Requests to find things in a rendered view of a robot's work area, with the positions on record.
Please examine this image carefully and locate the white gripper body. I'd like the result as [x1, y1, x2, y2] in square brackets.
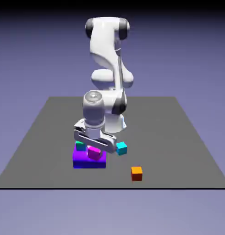
[73, 129, 117, 154]

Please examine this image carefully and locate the small magenta cube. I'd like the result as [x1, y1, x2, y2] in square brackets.
[87, 145, 102, 161]

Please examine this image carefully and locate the small green cube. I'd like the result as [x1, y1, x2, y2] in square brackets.
[75, 140, 87, 151]

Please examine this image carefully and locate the small cyan cube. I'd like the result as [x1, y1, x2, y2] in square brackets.
[115, 141, 128, 156]

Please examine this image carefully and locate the small orange cube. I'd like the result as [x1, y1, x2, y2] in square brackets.
[131, 166, 143, 182]

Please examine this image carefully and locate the large purple box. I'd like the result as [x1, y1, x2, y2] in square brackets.
[72, 142, 107, 169]

